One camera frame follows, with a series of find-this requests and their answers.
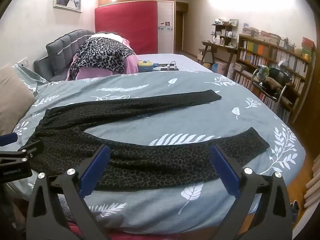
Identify beige pillow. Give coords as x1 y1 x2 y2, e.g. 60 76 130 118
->
0 62 37 137

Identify grey leaf print pillow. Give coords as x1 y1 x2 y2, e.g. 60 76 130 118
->
11 64 49 97

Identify black metal chair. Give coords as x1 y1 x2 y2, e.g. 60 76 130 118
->
251 66 293 113

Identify power strip with chargers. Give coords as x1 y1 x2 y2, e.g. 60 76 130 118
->
156 61 179 71

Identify grey padded headboard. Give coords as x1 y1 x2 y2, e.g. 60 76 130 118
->
33 29 97 82

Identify light wooden slats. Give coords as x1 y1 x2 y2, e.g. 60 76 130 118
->
304 172 320 208

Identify brown cloth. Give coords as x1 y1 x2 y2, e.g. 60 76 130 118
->
264 76 284 92

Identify lilac bed sheet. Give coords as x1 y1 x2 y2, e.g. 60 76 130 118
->
136 53 216 74

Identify grey leopard print cloth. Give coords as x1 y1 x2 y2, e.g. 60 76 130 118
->
66 36 135 80

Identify stack of books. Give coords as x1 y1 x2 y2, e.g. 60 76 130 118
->
241 26 283 46

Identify yellow and blue container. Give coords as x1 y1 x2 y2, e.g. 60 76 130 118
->
137 59 154 73

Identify grey leaf print duvet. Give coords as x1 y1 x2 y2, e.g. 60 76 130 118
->
5 71 307 230

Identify wooden bookshelf with books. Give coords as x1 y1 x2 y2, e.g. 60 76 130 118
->
232 34 317 124

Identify green cloth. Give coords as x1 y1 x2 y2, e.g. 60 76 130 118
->
257 64 270 77

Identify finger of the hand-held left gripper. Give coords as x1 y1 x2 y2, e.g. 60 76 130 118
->
0 133 18 147
0 141 43 167

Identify dark wooden desk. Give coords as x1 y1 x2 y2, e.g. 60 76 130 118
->
199 41 238 64

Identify red cloth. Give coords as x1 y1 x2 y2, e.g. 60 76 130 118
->
67 221 222 240

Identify pink storage box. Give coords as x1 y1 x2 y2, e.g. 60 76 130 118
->
211 60 231 74

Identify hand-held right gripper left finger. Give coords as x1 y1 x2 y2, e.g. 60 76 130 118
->
26 144 111 240

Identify wooden desk shelf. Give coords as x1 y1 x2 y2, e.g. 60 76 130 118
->
211 19 239 47

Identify dark leopard print pants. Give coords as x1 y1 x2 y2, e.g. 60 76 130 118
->
19 89 270 192

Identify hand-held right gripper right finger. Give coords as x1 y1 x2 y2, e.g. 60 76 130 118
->
209 145 293 240

